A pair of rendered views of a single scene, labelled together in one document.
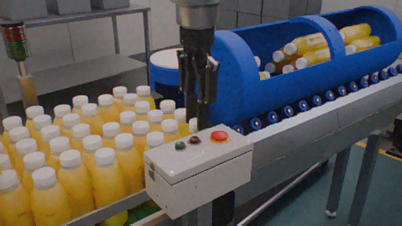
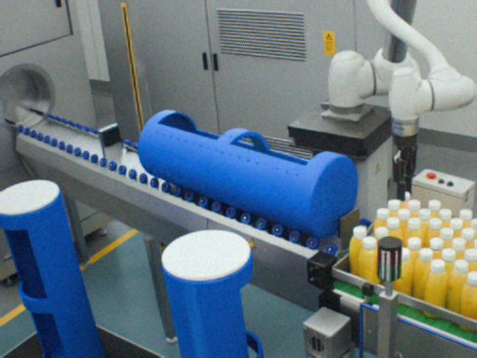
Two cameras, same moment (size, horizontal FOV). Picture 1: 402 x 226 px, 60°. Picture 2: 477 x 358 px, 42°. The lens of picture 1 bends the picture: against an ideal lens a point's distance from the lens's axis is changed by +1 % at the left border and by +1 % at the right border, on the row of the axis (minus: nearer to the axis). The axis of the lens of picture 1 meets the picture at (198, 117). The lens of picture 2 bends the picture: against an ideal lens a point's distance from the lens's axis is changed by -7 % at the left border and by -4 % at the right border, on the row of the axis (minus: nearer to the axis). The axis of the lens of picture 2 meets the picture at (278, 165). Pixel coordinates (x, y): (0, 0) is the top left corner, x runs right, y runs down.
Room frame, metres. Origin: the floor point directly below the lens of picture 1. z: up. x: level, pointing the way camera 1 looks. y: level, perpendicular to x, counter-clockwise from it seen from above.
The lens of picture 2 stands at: (1.51, 1.77, 2.11)
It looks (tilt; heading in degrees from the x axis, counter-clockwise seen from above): 25 degrees down; 259
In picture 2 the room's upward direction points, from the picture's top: 5 degrees counter-clockwise
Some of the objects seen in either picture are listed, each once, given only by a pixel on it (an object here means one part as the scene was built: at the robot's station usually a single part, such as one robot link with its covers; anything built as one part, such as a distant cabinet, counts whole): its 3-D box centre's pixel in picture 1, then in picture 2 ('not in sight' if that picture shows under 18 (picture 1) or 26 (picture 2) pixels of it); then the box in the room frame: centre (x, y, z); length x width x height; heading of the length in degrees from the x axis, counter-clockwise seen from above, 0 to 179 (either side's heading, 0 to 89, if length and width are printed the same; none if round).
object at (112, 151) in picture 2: not in sight; (111, 143); (1.74, -1.06, 1.00); 0.10 x 0.04 x 0.15; 37
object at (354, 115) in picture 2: not in sight; (344, 106); (0.70, -0.75, 1.13); 0.22 x 0.18 x 0.06; 134
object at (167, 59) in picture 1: (183, 58); (205, 254); (1.43, 0.07, 1.03); 0.28 x 0.28 x 0.01
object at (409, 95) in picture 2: not in sight; (409, 91); (0.72, 0.00, 1.44); 0.13 x 0.11 x 0.16; 174
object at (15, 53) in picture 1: (17, 48); (388, 267); (1.00, 0.53, 1.18); 0.06 x 0.06 x 0.05
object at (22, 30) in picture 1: (13, 32); (389, 252); (1.00, 0.53, 1.23); 0.06 x 0.06 x 0.04
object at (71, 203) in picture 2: not in sight; (74, 221); (2.10, -1.67, 0.31); 0.06 x 0.06 x 0.63; 37
